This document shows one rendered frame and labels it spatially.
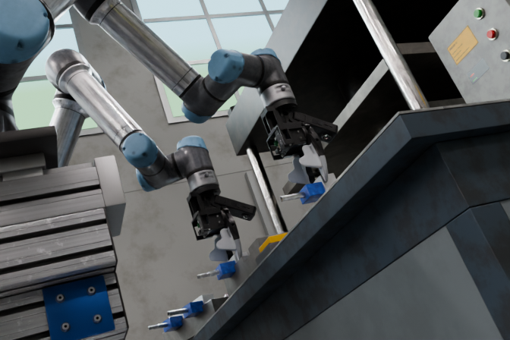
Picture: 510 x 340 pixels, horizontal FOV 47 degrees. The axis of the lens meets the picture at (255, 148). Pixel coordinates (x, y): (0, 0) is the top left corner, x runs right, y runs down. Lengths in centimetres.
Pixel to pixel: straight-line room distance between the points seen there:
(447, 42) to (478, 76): 17
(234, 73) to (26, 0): 48
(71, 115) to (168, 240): 234
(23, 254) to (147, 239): 304
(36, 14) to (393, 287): 69
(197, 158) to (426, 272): 84
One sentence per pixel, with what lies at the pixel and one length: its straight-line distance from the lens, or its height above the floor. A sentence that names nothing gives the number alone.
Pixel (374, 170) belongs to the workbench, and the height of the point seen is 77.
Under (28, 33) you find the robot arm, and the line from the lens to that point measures 98.
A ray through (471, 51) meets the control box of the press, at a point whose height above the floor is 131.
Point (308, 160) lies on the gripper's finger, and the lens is 125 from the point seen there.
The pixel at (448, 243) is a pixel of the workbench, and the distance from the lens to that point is 77.
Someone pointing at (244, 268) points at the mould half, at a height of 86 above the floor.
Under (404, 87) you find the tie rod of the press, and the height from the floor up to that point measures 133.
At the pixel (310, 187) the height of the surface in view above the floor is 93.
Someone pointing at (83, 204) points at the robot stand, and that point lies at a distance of 94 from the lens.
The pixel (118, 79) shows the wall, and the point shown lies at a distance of 456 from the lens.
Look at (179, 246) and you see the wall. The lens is 394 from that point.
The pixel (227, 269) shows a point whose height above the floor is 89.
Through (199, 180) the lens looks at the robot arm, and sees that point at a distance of 149.
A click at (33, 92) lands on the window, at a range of 444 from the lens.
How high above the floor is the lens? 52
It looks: 25 degrees up
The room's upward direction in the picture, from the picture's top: 21 degrees counter-clockwise
